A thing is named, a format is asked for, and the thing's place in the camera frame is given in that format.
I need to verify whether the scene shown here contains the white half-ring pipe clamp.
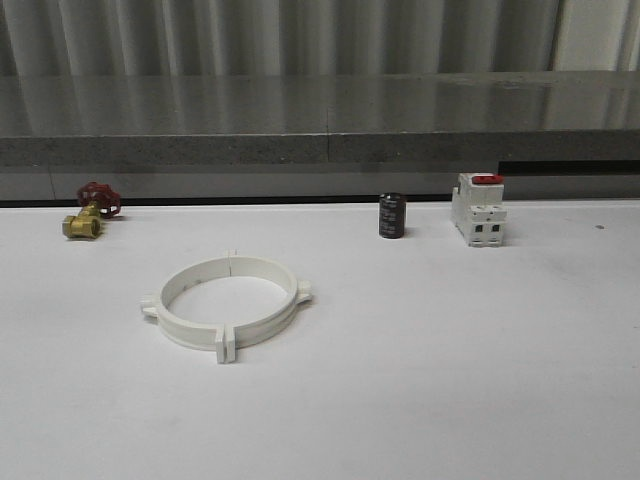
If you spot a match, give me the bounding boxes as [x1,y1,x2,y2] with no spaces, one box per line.
[224,255,313,363]
[140,255,236,364]

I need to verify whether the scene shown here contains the black cylindrical capacitor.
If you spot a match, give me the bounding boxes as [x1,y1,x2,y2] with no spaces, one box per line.
[378,192,406,239]

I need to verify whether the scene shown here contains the grey stone shelf ledge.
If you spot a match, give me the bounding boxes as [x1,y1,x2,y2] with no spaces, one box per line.
[1,71,639,172]

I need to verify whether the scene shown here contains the brass valve red handwheel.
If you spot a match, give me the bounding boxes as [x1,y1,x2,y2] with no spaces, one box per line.
[62,181,121,239]

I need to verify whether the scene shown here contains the white circuit breaker red switch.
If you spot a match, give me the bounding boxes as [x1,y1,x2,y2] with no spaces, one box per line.
[451,173,507,247]

